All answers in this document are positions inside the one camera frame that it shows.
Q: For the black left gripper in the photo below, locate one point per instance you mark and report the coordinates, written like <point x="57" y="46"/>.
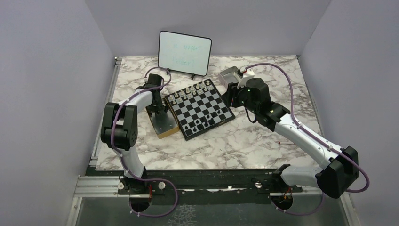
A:
<point x="159" y="107"/>

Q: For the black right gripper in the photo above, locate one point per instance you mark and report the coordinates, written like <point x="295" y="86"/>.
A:
<point x="232" y="92"/>

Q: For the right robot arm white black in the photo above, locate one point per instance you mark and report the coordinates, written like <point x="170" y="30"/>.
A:
<point x="337" y="167"/>

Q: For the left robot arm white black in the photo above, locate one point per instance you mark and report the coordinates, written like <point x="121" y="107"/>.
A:
<point x="119" y="128"/>

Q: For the row of white chess pieces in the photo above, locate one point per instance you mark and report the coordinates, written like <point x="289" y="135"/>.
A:
<point x="204" y="90"/>

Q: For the gold metal tin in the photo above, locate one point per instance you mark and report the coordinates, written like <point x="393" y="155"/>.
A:
<point x="163" y="122"/>

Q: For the silver pink metal tin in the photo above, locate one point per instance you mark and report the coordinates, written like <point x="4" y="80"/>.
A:
<point x="232" y="75"/>

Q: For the black white chessboard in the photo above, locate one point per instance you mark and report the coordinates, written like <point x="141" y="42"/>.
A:
<point x="184" y="114"/>

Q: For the small whiteboard on stand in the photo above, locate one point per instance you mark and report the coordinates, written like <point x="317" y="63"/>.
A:
<point x="184" y="53"/>

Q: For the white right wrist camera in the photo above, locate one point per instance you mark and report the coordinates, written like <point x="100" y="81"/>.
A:
<point x="247" y="74"/>

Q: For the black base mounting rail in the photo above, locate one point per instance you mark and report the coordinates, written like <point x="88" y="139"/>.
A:
<point x="200" y="187"/>

